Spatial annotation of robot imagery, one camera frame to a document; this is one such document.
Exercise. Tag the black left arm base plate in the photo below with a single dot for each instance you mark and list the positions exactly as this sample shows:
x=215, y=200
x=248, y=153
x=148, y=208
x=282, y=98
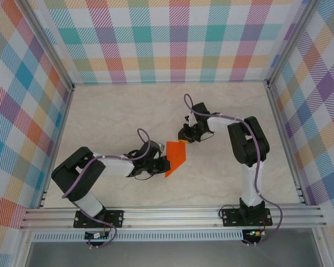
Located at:
x=115, y=217

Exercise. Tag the aluminium side rail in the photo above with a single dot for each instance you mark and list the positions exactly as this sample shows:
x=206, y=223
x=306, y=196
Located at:
x=63, y=125
x=280, y=125

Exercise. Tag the grey metal panel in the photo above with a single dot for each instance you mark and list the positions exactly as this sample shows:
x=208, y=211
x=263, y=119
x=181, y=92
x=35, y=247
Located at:
x=169, y=254

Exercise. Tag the aluminium frame post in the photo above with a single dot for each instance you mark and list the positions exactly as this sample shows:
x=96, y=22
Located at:
x=288, y=41
x=52, y=47

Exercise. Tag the small dark circuit board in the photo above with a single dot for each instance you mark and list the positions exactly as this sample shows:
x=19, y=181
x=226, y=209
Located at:
x=96, y=236

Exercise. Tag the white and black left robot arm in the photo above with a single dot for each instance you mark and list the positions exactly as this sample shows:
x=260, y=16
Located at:
x=114, y=167

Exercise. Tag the small circuit board green light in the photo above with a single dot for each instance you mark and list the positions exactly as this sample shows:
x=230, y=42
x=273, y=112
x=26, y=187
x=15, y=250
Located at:
x=253, y=233

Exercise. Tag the long aluminium mounting rail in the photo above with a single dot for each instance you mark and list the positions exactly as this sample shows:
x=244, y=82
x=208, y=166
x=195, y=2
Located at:
x=169, y=217

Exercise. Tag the orange paper sheet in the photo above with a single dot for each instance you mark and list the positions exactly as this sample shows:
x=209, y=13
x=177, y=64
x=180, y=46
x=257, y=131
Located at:
x=176, y=155

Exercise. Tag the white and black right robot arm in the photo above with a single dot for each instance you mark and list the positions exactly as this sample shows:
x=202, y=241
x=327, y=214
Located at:
x=217, y=123

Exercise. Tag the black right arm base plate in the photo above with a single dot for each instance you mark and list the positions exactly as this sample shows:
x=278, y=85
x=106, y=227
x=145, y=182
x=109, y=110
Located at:
x=229, y=217

